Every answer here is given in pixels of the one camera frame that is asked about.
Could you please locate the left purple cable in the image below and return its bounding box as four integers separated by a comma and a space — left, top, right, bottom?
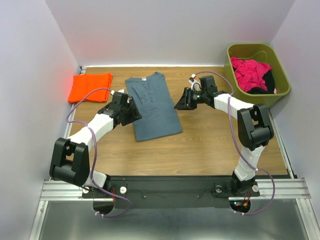
65, 87, 133, 218

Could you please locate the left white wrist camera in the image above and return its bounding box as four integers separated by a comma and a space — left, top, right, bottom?
110, 89, 130, 105

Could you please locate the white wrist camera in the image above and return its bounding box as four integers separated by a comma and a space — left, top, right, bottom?
110, 89, 130, 105
188, 74, 201, 92

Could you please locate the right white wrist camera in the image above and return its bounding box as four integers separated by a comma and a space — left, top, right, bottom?
188, 74, 201, 92

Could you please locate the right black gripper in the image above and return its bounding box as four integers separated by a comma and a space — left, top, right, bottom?
173, 87, 207, 111

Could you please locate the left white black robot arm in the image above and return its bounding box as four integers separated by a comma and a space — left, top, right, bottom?
49, 91, 142, 197

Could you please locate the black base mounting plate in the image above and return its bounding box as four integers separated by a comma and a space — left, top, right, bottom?
82, 174, 261, 210

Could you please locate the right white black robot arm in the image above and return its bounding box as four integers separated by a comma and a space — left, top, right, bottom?
174, 74, 274, 195

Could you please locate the crumpled black t-shirt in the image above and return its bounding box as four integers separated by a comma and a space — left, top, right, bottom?
247, 70, 277, 95

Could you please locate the purple cable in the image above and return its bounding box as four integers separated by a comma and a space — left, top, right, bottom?
65, 87, 133, 218
188, 71, 277, 216

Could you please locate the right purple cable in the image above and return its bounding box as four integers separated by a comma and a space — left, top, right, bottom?
188, 71, 277, 216

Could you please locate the olive green plastic bin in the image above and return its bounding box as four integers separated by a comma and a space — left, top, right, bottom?
224, 43, 291, 108

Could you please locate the crumpled pink t-shirt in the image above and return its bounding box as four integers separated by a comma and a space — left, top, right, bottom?
230, 56, 272, 93

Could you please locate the aluminium extrusion rail frame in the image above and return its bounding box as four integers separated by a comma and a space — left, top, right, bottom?
28, 66, 320, 240

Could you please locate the folded orange t-shirt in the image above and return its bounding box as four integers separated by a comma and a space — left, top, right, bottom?
68, 72, 113, 104

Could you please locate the blue-grey t-shirt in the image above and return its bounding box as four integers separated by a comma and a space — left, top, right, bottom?
125, 72, 183, 142

